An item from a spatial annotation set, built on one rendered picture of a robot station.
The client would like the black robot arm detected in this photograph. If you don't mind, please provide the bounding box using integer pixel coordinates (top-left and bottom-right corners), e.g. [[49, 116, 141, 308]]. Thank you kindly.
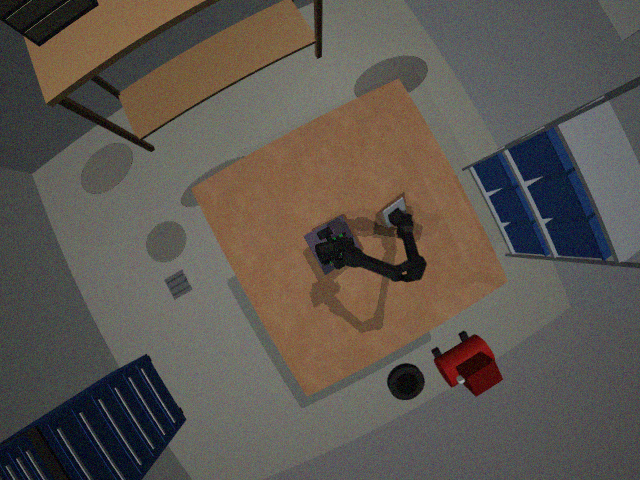
[[315, 208, 426, 282]]

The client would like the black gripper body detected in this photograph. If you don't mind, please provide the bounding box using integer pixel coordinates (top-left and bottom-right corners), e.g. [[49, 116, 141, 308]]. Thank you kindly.
[[317, 227, 346, 269]]

